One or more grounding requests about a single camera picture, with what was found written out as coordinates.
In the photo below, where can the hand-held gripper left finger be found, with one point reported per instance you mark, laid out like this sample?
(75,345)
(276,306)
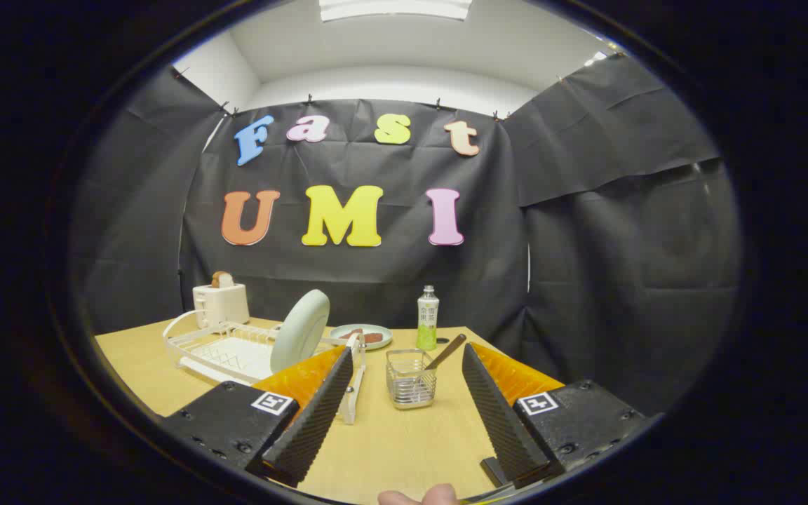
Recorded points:
(313,421)

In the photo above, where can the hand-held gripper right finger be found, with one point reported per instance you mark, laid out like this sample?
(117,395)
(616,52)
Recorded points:
(502,421)

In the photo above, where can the pale green plate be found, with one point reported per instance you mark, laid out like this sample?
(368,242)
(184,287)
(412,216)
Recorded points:
(300,330)

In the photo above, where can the white dish rack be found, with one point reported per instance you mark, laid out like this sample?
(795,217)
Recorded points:
(236,354)

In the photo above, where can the small green plate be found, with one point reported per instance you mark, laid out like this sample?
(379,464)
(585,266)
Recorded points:
(376,330)

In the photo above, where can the brown meat piece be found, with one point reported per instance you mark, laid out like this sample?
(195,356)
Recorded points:
(373,338)
(349,334)

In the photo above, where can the green label drink bottle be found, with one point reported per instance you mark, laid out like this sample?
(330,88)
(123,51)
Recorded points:
(428,315)

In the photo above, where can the white toaster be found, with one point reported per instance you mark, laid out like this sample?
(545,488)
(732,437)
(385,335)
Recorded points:
(221,305)

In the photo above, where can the bread slice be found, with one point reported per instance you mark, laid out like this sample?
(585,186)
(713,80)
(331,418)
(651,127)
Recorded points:
(221,279)

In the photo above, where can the black backdrop cloth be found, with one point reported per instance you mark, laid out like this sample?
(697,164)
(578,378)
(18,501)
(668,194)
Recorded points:
(572,245)

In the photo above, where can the ceiling light panel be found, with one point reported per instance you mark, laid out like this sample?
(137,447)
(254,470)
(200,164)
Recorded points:
(602,58)
(393,8)

